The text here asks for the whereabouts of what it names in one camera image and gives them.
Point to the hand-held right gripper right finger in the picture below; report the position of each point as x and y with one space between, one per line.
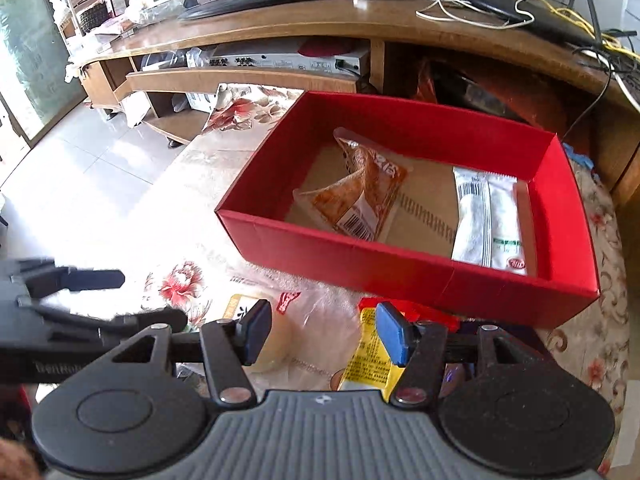
392 330

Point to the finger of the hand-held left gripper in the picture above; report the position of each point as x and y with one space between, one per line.
90 280
150 319

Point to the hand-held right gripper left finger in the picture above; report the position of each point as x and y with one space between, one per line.
257 330

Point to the round cake packet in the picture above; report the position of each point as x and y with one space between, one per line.
282 335

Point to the red yellow snack packet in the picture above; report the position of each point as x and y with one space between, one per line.
370 350

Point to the red cardboard box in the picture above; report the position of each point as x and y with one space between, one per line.
400 270

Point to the orange snack packet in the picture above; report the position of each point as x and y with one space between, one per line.
350 200

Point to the white snack packet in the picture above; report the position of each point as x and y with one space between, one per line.
480 220

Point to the person's left forearm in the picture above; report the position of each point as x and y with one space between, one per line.
12 410

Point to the floral tablecloth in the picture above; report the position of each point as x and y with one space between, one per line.
590 360

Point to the white box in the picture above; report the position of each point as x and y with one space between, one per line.
201 102

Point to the orange plastic bag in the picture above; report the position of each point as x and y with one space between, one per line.
430 85

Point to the blue plastic piece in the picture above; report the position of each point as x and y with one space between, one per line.
579 157

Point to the woven basket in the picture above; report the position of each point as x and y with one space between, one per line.
92 17

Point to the silver media player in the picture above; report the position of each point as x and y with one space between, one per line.
280 62

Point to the red flat object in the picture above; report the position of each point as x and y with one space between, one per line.
322 48

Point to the wooden tv stand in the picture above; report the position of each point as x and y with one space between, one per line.
300 20

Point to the small picture frame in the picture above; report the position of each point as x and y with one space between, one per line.
116 0

